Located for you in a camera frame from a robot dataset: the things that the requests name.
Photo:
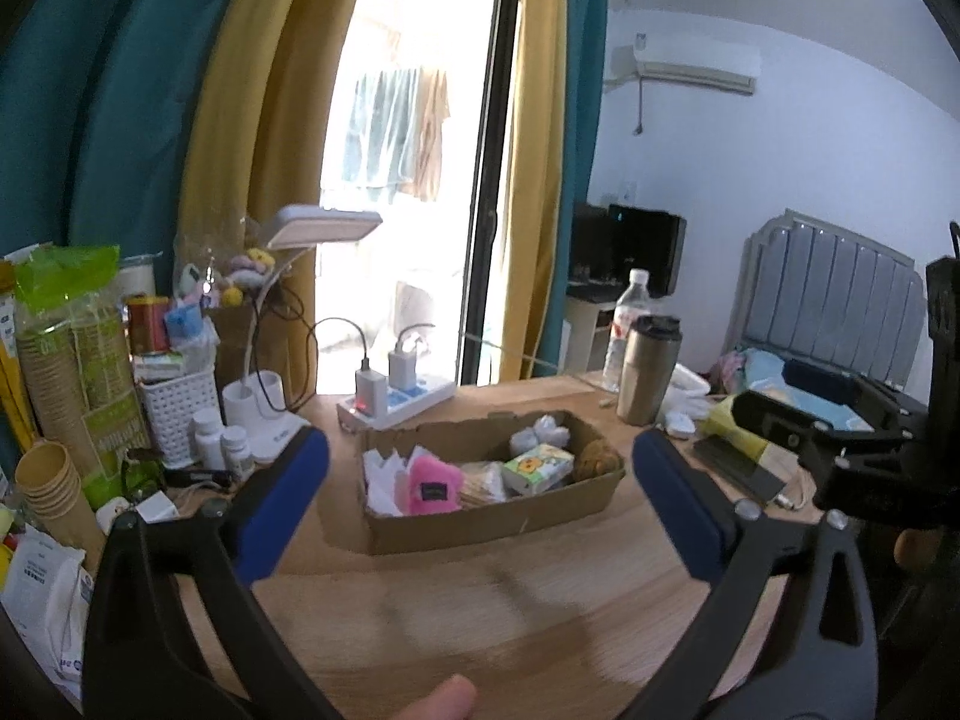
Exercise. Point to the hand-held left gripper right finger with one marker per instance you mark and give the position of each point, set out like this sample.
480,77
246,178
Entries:
679,502

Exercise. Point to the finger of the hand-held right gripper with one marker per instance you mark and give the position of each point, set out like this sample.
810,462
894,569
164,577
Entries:
825,435

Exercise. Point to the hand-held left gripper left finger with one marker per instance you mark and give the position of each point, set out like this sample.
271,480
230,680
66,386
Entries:
289,495

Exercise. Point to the brown plush toy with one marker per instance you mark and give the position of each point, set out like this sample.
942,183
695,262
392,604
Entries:
600,459

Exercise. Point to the cartoon print tissue pack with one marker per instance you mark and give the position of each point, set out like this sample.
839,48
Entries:
536,469

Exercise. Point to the pink plush heart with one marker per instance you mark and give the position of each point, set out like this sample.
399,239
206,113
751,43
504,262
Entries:
435,484

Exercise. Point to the white cloth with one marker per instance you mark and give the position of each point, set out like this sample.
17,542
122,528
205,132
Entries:
540,435

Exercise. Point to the cardboard box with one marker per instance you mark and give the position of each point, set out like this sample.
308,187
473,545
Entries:
487,525

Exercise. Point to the person's right hand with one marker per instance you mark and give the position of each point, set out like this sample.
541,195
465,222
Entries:
916,549

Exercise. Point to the person's left hand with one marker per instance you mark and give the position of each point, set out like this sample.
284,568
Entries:
439,701

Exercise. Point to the white pill bottle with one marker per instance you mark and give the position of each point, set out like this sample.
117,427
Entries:
208,442
237,454

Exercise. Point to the black smartphone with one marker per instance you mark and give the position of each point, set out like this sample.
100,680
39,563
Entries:
739,469

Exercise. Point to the yellow tissue pack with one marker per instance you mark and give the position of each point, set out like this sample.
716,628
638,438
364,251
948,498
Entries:
731,435

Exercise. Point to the blue printed blanket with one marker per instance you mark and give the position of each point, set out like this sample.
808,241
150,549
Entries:
765,369

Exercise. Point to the black utility tool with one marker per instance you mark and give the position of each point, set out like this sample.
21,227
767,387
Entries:
195,478

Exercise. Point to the white paper sheet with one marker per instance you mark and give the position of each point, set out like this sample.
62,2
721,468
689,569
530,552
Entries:
386,480

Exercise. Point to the steel tumbler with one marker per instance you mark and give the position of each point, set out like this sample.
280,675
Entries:
646,375

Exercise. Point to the small white box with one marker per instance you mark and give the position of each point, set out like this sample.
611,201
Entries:
150,508

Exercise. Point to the white plastic basket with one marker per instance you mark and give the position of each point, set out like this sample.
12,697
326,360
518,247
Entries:
176,412

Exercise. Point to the white power strip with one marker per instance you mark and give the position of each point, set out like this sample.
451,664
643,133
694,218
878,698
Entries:
420,399

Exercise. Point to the white and blue charger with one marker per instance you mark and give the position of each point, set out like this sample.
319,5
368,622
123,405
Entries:
403,371

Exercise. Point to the white cabinet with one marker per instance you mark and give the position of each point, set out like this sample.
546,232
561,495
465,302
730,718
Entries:
585,330

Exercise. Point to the clear water bottle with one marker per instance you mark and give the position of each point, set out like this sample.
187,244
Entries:
631,307

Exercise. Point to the red and gold can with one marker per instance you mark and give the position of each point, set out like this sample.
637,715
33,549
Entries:
148,322

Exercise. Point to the small plush toys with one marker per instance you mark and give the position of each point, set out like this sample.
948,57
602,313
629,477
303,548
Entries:
251,266

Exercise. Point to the stack of loose paper cups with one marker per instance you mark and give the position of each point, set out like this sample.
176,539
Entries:
52,487

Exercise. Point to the green pack of paper cups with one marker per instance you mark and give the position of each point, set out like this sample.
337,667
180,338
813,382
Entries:
75,360

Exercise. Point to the black monitor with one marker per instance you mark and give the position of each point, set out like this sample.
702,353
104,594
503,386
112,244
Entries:
649,247

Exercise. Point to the white medicine packet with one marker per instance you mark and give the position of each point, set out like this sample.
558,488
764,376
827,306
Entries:
41,600

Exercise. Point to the white desk lamp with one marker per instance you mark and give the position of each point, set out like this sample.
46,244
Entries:
322,225

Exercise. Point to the black speaker box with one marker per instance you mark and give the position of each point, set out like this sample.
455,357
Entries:
591,240

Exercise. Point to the yellow curtain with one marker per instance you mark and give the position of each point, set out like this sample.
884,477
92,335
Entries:
536,165
255,127

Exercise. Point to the hanging green towel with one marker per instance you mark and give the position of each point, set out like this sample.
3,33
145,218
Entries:
382,127

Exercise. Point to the teal curtain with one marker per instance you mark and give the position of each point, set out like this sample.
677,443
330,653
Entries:
581,127
112,90

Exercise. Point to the hanging tan shirt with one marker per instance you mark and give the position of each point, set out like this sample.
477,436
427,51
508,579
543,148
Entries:
433,135

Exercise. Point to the white air conditioner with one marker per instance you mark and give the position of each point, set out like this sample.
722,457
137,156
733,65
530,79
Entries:
690,64

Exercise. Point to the wall socket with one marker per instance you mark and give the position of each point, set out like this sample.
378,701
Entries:
628,191

